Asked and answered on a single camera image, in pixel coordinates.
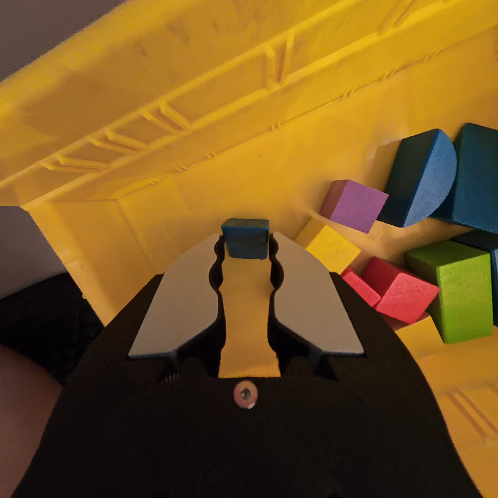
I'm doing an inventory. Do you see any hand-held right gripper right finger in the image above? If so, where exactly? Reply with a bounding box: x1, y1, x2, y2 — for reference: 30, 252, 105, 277
268, 232, 365, 377

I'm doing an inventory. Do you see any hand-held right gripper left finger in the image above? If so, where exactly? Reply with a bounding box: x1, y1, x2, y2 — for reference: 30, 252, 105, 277
128, 233, 226, 378

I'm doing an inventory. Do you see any red wooden cube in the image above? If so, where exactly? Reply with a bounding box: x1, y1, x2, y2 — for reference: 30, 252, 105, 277
362, 257, 440, 324
340, 268, 382, 308

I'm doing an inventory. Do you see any yellow wooden block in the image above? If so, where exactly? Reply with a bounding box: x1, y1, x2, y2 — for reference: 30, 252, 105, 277
294, 218, 362, 275

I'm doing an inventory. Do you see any yellow wooden cube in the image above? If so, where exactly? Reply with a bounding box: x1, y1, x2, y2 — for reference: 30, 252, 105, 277
381, 311, 432, 332

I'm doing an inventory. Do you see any purple wooden cube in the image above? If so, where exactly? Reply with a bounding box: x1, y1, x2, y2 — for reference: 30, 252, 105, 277
319, 180, 389, 234

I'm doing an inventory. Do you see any green wooden block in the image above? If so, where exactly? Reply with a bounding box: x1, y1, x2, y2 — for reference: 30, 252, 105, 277
405, 240, 494, 345

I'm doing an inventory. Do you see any blue half-cylinder block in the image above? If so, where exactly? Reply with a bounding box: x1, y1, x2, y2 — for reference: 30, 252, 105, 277
377, 128, 458, 228

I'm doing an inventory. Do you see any yellow plastic bin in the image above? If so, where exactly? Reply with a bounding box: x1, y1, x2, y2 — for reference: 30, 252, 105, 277
0, 0, 498, 498

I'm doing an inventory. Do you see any dark blue wooden block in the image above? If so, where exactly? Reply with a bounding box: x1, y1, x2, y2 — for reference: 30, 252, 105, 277
453, 230, 498, 327

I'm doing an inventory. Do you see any blue rectangular block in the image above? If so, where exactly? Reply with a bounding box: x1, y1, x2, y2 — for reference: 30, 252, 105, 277
430, 122, 498, 234

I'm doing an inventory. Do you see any person's right forearm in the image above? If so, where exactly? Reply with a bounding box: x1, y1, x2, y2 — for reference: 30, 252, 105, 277
0, 344, 63, 498

